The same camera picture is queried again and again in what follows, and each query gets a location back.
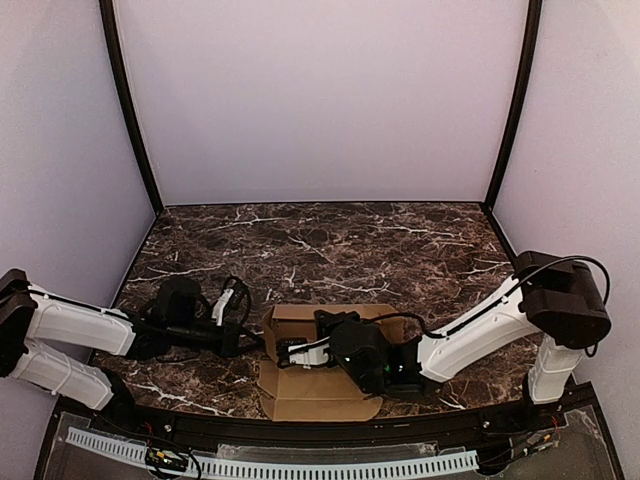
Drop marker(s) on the black front table rail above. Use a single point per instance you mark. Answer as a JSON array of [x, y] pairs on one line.
[[482, 428]]

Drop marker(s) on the white slotted cable duct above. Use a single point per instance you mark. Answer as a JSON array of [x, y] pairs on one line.
[[239, 463]]

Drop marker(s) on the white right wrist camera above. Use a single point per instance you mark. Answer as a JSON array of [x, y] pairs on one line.
[[299, 352]]

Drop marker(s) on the right small circuit board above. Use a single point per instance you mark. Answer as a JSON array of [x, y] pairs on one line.
[[538, 442]]

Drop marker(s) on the small green circuit board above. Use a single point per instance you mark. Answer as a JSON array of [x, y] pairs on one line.
[[165, 459]]

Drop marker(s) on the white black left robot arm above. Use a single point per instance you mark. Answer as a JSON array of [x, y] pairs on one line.
[[33, 319]]

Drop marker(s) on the black left frame post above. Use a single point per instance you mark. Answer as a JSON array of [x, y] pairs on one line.
[[125, 98]]

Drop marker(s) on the black frame post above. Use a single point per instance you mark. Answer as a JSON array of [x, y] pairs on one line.
[[524, 68], [125, 98]]

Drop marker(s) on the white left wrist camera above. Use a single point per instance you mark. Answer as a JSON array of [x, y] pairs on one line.
[[223, 305]]

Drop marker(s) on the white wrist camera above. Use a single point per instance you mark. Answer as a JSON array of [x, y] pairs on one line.
[[223, 305], [299, 352]]

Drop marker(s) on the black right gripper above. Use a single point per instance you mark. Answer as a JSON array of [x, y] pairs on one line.
[[323, 326]]

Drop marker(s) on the brown cardboard box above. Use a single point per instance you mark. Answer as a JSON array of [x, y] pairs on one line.
[[318, 394]]

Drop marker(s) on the black right frame post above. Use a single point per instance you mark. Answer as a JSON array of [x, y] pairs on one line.
[[524, 68]]

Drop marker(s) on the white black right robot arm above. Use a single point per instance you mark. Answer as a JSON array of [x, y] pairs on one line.
[[397, 355]]

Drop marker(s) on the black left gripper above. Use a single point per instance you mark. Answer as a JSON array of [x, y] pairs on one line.
[[231, 342]]

